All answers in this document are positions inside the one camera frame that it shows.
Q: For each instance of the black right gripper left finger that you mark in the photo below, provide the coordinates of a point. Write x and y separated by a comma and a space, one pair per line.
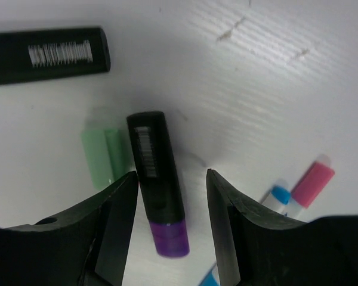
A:
86, 244

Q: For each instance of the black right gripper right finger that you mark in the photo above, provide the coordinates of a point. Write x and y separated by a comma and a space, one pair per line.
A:
257, 246

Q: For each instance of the purple cap black highlighter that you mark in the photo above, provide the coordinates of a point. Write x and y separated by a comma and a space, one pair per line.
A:
159, 184

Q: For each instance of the green cap black highlighter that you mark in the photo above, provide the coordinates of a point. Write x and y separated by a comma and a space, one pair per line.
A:
34, 55

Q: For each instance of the mint green eraser cap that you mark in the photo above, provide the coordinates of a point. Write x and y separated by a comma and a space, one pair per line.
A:
107, 151

